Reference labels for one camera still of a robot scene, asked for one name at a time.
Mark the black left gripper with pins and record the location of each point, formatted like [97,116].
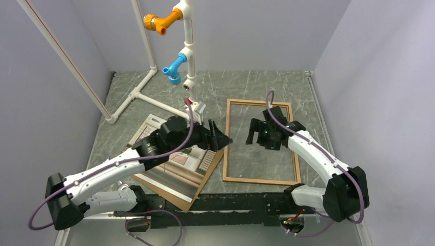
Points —
[214,141]

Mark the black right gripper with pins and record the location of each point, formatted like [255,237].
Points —
[255,125]

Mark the wooden picture frame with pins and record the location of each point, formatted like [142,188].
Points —
[252,163]

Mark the clear acrylic sheet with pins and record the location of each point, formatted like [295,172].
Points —
[258,153]

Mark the glossy room photo print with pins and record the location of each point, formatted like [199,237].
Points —
[180,169]

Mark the brown backing board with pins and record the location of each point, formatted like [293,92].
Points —
[193,193]

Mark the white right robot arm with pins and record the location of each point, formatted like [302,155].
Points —
[346,191]

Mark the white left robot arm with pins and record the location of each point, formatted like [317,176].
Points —
[72,198]

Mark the blue pipe nozzle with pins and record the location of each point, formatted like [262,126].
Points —
[172,71]

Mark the orange pipe nozzle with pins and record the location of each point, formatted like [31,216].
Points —
[160,25]

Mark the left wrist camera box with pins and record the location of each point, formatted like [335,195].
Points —
[196,108]

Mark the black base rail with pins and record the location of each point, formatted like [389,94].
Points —
[269,209]

